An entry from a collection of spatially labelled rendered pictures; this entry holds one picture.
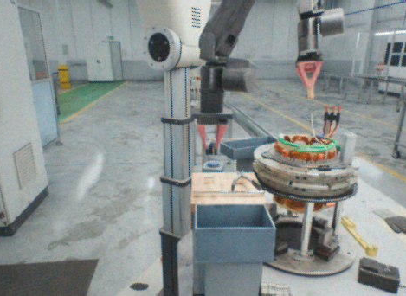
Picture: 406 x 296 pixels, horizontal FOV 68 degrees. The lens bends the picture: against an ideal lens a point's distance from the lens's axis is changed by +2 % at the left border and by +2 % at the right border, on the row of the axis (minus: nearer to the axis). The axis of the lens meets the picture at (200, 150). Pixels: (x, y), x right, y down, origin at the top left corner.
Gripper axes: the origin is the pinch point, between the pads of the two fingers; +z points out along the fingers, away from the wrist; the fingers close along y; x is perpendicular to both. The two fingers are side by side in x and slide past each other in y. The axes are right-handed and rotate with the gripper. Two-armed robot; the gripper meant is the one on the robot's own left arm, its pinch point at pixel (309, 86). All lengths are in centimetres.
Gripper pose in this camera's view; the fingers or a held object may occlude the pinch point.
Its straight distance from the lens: 98.0
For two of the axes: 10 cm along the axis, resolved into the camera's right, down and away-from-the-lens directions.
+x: -9.8, 0.3, 1.9
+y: 1.9, 0.5, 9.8
